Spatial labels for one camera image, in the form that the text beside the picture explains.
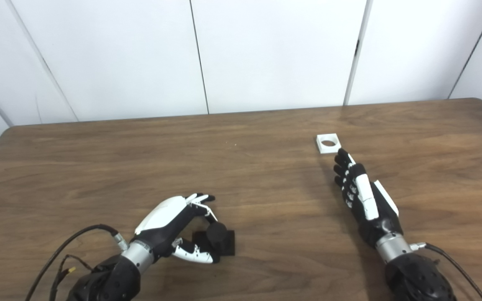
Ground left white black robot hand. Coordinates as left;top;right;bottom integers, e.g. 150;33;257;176
133;193;218;265

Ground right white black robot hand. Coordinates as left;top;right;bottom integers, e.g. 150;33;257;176
333;148;404;247

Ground black peg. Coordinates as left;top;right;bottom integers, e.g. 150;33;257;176
192;222;236;257

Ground white square piece with hole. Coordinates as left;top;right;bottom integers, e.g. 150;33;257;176
315;133;342;155

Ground thick black left wrist cable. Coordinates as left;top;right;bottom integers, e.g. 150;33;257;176
24;224;129;301

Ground thin wire with yellow plug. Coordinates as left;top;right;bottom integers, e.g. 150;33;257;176
49;254;93;301

